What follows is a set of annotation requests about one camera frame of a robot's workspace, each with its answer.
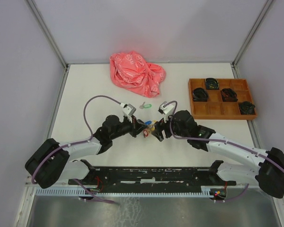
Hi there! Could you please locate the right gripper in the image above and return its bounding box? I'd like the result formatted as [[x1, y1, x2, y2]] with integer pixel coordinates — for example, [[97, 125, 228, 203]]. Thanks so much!
[[151, 111, 189, 142]]

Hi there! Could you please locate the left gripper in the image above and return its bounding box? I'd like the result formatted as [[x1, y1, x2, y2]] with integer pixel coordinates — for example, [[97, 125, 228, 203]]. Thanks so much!
[[110, 115, 148, 140]]

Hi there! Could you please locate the key organiser ring with keys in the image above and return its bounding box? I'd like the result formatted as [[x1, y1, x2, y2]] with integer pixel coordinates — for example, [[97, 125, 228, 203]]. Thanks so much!
[[137, 119, 158, 139]]

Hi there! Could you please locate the key with green tag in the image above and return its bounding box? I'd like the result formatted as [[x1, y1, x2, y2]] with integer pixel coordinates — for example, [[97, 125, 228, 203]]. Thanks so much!
[[139, 102, 152, 109]]

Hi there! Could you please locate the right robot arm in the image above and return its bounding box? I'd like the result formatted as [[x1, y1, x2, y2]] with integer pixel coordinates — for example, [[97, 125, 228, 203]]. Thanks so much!
[[152, 109, 284, 199]]

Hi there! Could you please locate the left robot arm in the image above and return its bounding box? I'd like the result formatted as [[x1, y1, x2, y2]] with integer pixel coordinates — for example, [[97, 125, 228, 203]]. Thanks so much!
[[25, 115, 147, 189]]

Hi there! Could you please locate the black coiled item left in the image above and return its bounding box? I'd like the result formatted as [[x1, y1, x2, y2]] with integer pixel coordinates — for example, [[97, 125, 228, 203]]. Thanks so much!
[[192, 87, 209, 102]]

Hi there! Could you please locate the black coiled item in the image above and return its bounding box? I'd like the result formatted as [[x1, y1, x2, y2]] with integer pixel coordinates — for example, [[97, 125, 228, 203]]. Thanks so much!
[[192, 87, 209, 102], [221, 88, 238, 102], [204, 78, 220, 90], [239, 101, 255, 115]]

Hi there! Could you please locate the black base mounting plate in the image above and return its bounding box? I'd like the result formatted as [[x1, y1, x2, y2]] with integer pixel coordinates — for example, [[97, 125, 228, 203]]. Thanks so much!
[[80, 166, 236, 194]]

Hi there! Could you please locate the crumpled pink plastic bag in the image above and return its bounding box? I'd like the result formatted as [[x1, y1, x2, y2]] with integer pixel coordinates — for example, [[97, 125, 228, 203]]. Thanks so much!
[[109, 51, 166, 98]]

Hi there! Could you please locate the black coiled item top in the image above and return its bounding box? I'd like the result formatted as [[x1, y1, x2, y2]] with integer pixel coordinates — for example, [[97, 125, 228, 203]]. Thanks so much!
[[204, 78, 220, 90]]

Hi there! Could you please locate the wooden compartment tray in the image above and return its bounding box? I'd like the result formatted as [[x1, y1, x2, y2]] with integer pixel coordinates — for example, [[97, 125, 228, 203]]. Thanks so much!
[[188, 78, 257, 120]]

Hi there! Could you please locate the black coiled item middle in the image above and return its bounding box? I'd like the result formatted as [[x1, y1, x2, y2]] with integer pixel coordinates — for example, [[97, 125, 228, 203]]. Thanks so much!
[[221, 88, 238, 102]]

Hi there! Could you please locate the black coiled item right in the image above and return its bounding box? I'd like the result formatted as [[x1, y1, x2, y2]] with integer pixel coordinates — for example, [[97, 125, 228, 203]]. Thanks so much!
[[239, 101, 255, 115]]

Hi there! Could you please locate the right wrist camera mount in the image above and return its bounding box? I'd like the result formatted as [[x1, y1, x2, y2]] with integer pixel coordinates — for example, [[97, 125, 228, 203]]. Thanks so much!
[[158, 101, 175, 122]]

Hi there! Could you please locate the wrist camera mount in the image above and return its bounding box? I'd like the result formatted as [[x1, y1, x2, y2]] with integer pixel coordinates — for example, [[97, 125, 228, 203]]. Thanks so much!
[[158, 101, 175, 122], [120, 103, 136, 120]]

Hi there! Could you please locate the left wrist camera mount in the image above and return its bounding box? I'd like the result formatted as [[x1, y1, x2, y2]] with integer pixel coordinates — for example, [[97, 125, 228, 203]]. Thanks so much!
[[120, 103, 136, 120]]

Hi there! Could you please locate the white slotted cable duct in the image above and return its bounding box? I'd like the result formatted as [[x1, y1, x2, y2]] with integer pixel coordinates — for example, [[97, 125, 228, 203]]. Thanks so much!
[[35, 186, 216, 197]]

